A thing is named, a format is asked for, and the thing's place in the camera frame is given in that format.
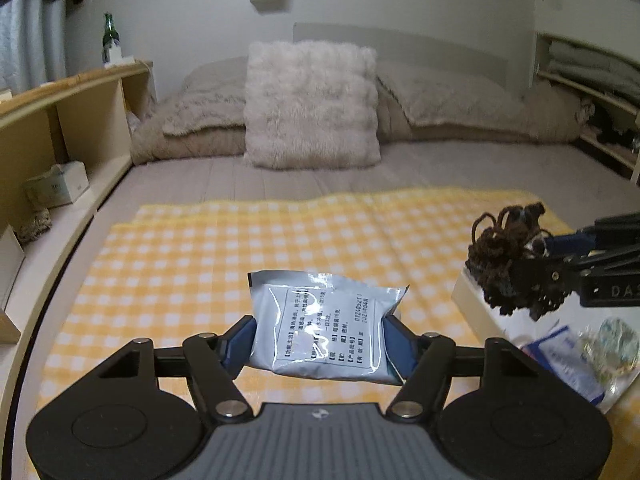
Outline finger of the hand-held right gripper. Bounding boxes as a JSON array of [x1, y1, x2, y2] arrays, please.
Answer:
[[542, 212, 640, 257], [509, 249, 640, 296]]

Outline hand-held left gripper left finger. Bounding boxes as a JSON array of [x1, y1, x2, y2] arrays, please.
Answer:
[[97, 314, 261, 424]]

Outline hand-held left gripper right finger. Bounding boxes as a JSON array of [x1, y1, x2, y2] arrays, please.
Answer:
[[383, 316, 544, 424]]

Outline clear bag with pale green contents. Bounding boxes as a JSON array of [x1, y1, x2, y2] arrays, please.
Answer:
[[577, 316, 640, 376]]

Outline brown scrunchie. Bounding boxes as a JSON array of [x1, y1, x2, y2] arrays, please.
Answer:
[[464, 201, 574, 322]]

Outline white shallow cardboard box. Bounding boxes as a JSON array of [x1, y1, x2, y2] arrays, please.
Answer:
[[451, 262, 640, 414]]

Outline silver foil packet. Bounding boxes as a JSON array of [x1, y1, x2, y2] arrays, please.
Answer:
[[247, 269, 411, 386]]

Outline blue packet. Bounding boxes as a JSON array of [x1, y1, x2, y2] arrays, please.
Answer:
[[519, 324, 626, 409]]

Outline yellow checkered blanket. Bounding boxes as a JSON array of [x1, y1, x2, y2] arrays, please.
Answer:
[[35, 187, 640, 480]]

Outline black and white clothes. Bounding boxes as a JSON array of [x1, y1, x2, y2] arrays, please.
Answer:
[[582, 104, 640, 149]]

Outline grey bed sheet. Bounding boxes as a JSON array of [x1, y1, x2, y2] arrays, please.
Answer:
[[94, 139, 640, 242]]

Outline folded pale grey quilt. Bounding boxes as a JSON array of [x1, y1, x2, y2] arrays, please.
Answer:
[[542, 39, 640, 96]]

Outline white open shelf unit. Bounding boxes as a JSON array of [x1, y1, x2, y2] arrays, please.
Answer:
[[529, 0, 640, 186]]

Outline beige knitted pillow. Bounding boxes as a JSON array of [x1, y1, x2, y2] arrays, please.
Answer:
[[374, 59, 536, 129], [162, 57, 251, 139]]

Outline folded tan duvet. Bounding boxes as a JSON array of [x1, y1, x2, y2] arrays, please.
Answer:
[[130, 79, 584, 166]]

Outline grey headboard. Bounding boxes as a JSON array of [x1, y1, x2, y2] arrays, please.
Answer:
[[292, 22, 534, 101]]

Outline pale green tissue box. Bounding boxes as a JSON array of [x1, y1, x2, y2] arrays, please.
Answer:
[[22, 160, 91, 209]]

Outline white box in shelf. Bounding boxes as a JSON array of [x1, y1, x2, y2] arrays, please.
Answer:
[[0, 224, 27, 344]]

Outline white fluffy pillow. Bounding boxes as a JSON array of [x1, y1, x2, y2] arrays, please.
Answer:
[[242, 39, 384, 170]]

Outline small white holder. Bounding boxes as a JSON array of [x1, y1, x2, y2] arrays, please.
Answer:
[[102, 42, 136, 67]]

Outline wooden bedside shelf unit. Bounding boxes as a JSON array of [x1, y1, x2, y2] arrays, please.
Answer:
[[0, 59, 156, 480]]

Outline green glass bottle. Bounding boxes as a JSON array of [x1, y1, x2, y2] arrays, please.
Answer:
[[101, 12, 121, 66]]

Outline grey curtain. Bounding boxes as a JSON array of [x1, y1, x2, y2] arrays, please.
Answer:
[[0, 0, 69, 94]]

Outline coiled rope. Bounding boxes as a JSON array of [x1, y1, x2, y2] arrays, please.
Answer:
[[17, 207, 54, 244]]

